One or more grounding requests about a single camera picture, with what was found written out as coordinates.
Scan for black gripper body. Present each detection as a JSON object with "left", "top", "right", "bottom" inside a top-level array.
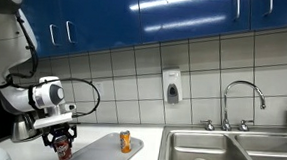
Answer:
[{"left": 45, "top": 120, "right": 78, "bottom": 139}]

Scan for white wall outlet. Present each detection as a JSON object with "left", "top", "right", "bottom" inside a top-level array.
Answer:
[{"left": 93, "top": 81, "right": 106, "bottom": 101}]

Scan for chrome gooseneck faucet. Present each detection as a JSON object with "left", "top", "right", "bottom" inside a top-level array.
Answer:
[{"left": 221, "top": 79, "right": 269, "bottom": 134}]

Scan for dark red soda can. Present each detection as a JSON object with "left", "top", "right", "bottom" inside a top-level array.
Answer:
[{"left": 51, "top": 134, "right": 75, "bottom": 160}]

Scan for chrome faucet handle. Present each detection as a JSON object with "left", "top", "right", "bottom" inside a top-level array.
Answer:
[
  {"left": 200, "top": 119, "right": 216, "bottom": 131},
  {"left": 237, "top": 119, "right": 255, "bottom": 133}
]

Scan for stainless steel double sink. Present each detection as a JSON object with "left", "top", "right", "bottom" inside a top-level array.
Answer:
[{"left": 156, "top": 124, "right": 287, "bottom": 160}]

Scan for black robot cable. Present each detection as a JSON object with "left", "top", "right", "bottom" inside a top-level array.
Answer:
[{"left": 0, "top": 9, "right": 106, "bottom": 119}]

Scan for orange Fanta soda can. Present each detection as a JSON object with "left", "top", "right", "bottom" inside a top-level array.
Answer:
[{"left": 118, "top": 129, "right": 133, "bottom": 154}]

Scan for white wall soap dispenser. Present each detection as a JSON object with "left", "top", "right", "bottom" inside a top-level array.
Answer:
[{"left": 160, "top": 67, "right": 185, "bottom": 105}]

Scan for silver cabinet door handle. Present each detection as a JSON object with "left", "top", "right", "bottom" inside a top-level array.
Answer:
[
  {"left": 47, "top": 23, "right": 60, "bottom": 47},
  {"left": 64, "top": 20, "right": 78, "bottom": 45},
  {"left": 263, "top": 0, "right": 275, "bottom": 18},
  {"left": 233, "top": 0, "right": 243, "bottom": 21}
]

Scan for blue wall cabinets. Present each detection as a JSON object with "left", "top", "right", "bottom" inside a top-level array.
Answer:
[{"left": 14, "top": 0, "right": 287, "bottom": 75}]

